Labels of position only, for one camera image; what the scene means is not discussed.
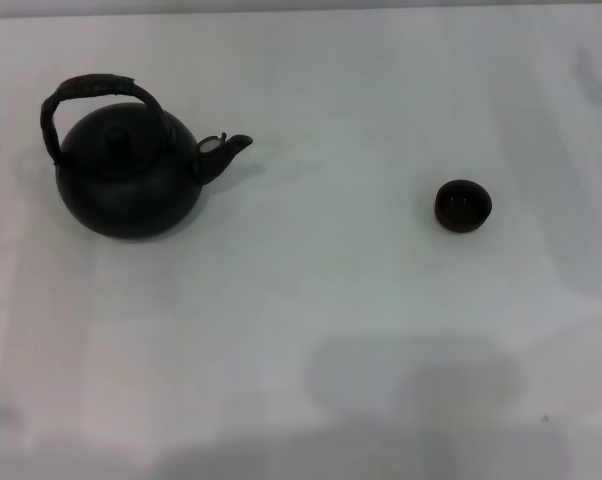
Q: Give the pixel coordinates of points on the dark brown small teacup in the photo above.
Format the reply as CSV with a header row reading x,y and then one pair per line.
x,y
463,205

